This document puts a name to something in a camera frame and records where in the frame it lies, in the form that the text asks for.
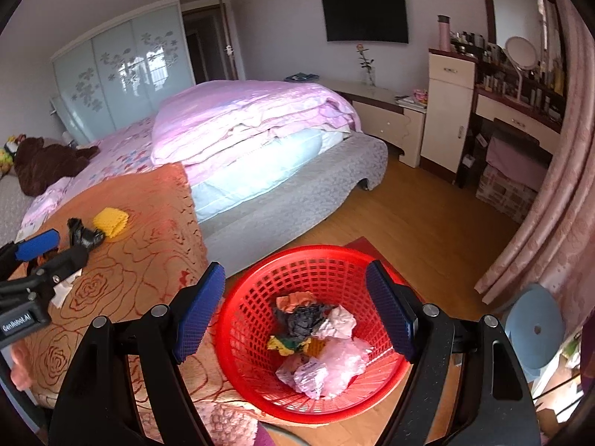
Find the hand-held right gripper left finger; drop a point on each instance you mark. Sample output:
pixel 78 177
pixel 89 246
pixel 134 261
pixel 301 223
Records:
pixel 200 316

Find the pink rose in glass vase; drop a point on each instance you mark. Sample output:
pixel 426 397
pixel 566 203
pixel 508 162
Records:
pixel 366 67

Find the yellow foam fruit net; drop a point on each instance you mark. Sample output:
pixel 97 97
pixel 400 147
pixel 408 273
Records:
pixel 111 220

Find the glass floral sliding wardrobe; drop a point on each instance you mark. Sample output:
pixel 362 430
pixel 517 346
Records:
pixel 121 74

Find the group of colourful plush toys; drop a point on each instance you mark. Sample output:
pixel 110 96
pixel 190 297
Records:
pixel 9 155

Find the person's left hand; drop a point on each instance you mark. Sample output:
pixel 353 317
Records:
pixel 23 367

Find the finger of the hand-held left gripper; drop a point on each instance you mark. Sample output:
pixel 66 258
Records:
pixel 37 245
pixel 62 262

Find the round white makeup mirror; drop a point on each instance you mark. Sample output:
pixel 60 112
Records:
pixel 520 53

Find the pink curtain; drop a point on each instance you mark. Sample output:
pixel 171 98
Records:
pixel 558 195

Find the tall cream cabinet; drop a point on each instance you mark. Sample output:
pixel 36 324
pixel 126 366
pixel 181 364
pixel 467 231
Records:
pixel 446 116

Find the vanity stool with pink cushion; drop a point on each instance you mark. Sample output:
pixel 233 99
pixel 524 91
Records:
pixel 511 167

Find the stack of magazines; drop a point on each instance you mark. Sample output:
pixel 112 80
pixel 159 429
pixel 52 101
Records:
pixel 409 103

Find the small yellow foam net piece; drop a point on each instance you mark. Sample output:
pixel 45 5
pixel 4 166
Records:
pixel 274 343

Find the large black brown bag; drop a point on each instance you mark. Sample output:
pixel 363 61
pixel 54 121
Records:
pixel 304 323

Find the low cream cabinet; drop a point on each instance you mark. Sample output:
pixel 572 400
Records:
pixel 386 121

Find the orange rose pattern blanket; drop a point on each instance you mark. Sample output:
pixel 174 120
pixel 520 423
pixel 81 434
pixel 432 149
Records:
pixel 139 260

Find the pink toy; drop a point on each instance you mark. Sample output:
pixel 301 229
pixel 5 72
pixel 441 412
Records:
pixel 420 95

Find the pink floral bed sheet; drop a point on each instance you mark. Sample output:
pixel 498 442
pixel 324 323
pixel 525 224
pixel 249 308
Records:
pixel 116 158

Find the pink folded quilt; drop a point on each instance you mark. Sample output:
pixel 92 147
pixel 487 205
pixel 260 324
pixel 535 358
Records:
pixel 241 116

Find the red plastic mesh basket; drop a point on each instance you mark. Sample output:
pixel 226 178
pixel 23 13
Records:
pixel 251 325

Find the clear plastic bag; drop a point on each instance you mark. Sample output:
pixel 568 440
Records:
pixel 332 367

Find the light blue folded quilt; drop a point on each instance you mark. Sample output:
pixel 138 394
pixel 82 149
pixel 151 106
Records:
pixel 251 172

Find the brown plush bear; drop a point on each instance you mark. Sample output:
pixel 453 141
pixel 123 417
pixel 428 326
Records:
pixel 51 162

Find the white paper tissue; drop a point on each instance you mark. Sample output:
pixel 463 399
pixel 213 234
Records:
pixel 65 290

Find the wall mounted black television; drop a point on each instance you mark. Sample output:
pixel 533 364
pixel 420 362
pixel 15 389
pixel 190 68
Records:
pixel 366 13

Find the dressing table with mirror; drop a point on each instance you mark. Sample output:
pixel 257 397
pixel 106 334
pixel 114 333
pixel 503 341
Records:
pixel 516 116

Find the bed with grey skirt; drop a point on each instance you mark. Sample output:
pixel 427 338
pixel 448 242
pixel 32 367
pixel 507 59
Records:
pixel 302 190

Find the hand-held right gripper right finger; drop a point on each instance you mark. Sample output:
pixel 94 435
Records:
pixel 390 311

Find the pink thermos bottle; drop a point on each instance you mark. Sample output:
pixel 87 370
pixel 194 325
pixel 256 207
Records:
pixel 444 33

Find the small black plastic bag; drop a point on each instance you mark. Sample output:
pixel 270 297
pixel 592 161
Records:
pixel 86 234

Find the light blue plastic stool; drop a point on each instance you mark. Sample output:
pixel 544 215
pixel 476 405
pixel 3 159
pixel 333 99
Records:
pixel 534 330

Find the row of cosmetic bottles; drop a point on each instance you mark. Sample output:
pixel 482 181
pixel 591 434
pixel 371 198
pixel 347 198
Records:
pixel 492 79

